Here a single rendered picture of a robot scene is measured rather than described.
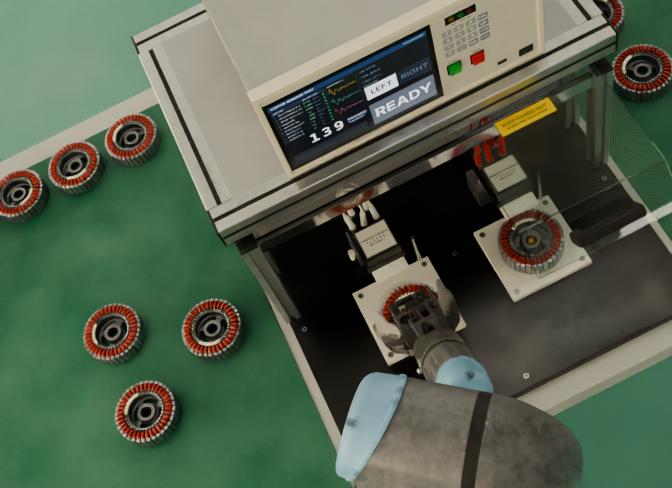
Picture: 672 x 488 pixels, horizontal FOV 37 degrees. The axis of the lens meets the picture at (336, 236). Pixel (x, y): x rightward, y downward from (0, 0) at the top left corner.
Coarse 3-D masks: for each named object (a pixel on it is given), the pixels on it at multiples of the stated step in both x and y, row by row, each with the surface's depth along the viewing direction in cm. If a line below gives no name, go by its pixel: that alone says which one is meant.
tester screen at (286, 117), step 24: (408, 48) 139; (360, 72) 139; (384, 72) 141; (432, 72) 145; (312, 96) 138; (336, 96) 141; (360, 96) 143; (384, 96) 145; (432, 96) 150; (288, 120) 140; (312, 120) 143; (336, 120) 145; (360, 120) 147; (384, 120) 150; (288, 144) 145; (312, 144) 147; (336, 144) 150
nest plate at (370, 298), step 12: (420, 264) 178; (396, 276) 178; (408, 276) 177; (420, 276) 177; (432, 276) 176; (372, 288) 178; (384, 288) 177; (396, 288) 177; (360, 300) 177; (372, 300) 176; (384, 300) 176; (372, 312) 175; (372, 324) 174; (384, 348) 172; (396, 360) 171
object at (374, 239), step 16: (352, 208) 172; (368, 224) 170; (384, 224) 167; (352, 240) 170; (368, 240) 166; (384, 240) 166; (368, 256) 165; (384, 256) 166; (400, 256) 168; (384, 272) 167; (400, 272) 167
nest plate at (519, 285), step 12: (492, 228) 178; (480, 240) 177; (492, 240) 177; (516, 240) 176; (492, 252) 176; (492, 264) 175; (504, 264) 174; (576, 264) 171; (588, 264) 172; (504, 276) 173; (516, 276) 173; (528, 276) 172; (552, 276) 171; (564, 276) 172; (516, 288) 172; (528, 288) 171; (540, 288) 172; (516, 300) 172
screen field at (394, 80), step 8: (416, 64) 142; (424, 64) 143; (400, 72) 142; (408, 72) 143; (416, 72) 144; (424, 72) 144; (384, 80) 142; (392, 80) 143; (400, 80) 144; (408, 80) 144; (368, 88) 142; (376, 88) 143; (384, 88) 144; (392, 88) 144; (368, 96) 144; (376, 96) 144
